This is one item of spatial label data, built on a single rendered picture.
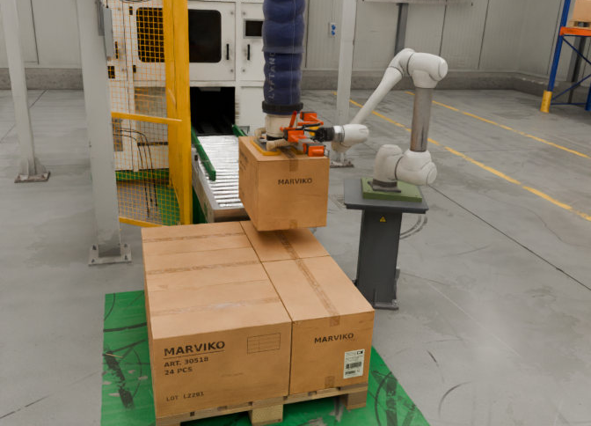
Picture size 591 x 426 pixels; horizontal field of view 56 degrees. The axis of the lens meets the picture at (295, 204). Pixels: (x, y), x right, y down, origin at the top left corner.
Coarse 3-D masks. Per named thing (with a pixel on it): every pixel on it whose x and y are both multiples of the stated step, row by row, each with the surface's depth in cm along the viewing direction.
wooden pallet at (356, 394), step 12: (360, 384) 268; (288, 396) 258; (300, 396) 260; (312, 396) 262; (324, 396) 264; (348, 396) 268; (360, 396) 270; (216, 408) 248; (228, 408) 250; (240, 408) 252; (252, 408) 254; (264, 408) 256; (276, 408) 258; (348, 408) 271; (156, 420) 250; (168, 420) 243; (180, 420) 244; (252, 420) 256; (264, 420) 258; (276, 420) 260
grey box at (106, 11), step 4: (104, 8) 354; (108, 8) 358; (104, 12) 353; (108, 12) 354; (104, 16) 354; (108, 16) 354; (104, 20) 355; (108, 20) 355; (112, 20) 362; (104, 24) 355; (108, 24) 356; (112, 24) 358; (108, 28) 357; (112, 28) 359; (108, 32) 358; (112, 32) 359; (108, 36) 359; (112, 36) 359; (108, 40) 359; (112, 40) 360; (108, 44) 360; (112, 44) 361; (108, 48) 361; (112, 48) 362; (108, 52) 362; (112, 52) 362; (112, 56) 364
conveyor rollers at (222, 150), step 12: (204, 144) 531; (216, 144) 527; (228, 144) 530; (216, 156) 492; (228, 156) 495; (204, 168) 455; (216, 168) 458; (228, 168) 461; (216, 180) 425; (228, 180) 427; (216, 192) 399; (228, 192) 401; (228, 204) 376; (240, 204) 378
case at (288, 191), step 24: (240, 144) 340; (240, 168) 345; (264, 168) 293; (288, 168) 297; (312, 168) 301; (240, 192) 350; (264, 192) 298; (288, 192) 301; (312, 192) 305; (264, 216) 302; (288, 216) 306; (312, 216) 310
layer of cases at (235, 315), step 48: (144, 240) 317; (192, 240) 320; (240, 240) 322; (288, 240) 325; (144, 288) 344; (192, 288) 268; (240, 288) 270; (288, 288) 272; (336, 288) 274; (192, 336) 232; (240, 336) 239; (288, 336) 246; (336, 336) 254; (192, 384) 240; (240, 384) 247; (288, 384) 256; (336, 384) 264
